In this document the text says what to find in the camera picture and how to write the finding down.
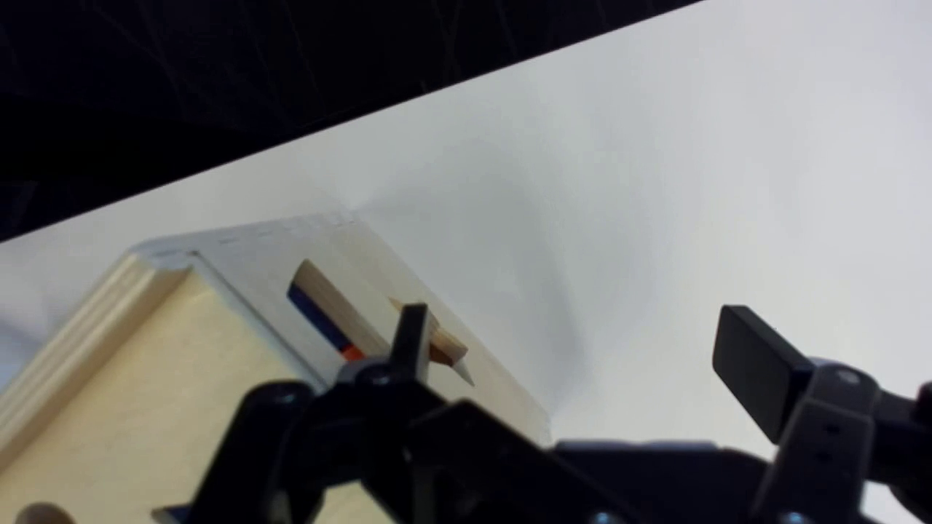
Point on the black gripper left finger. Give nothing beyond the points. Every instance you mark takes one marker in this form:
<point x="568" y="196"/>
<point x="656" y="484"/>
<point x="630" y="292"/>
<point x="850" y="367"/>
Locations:
<point x="410" y="337"/>

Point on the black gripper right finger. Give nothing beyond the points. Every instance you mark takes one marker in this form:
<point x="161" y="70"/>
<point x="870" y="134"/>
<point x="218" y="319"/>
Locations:
<point x="761" y="367"/>

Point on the wooden shape sorter cube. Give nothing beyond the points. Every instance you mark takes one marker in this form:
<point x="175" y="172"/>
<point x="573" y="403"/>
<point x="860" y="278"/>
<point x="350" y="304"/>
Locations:
<point x="146" y="387"/>

